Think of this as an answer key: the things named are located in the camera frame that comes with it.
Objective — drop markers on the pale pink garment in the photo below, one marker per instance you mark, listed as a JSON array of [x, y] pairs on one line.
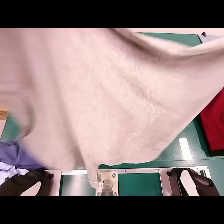
[[100, 100]]

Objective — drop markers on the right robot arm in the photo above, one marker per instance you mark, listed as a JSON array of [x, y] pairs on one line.
[[190, 182]]

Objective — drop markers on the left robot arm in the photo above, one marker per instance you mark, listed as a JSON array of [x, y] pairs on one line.
[[25, 182]]

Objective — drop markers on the red garment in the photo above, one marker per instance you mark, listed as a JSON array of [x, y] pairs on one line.
[[214, 124]]

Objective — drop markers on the purple garment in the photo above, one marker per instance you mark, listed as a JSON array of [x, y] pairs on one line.
[[12, 159]]

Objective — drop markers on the silver frame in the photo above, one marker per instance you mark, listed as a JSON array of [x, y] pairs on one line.
[[107, 182]]

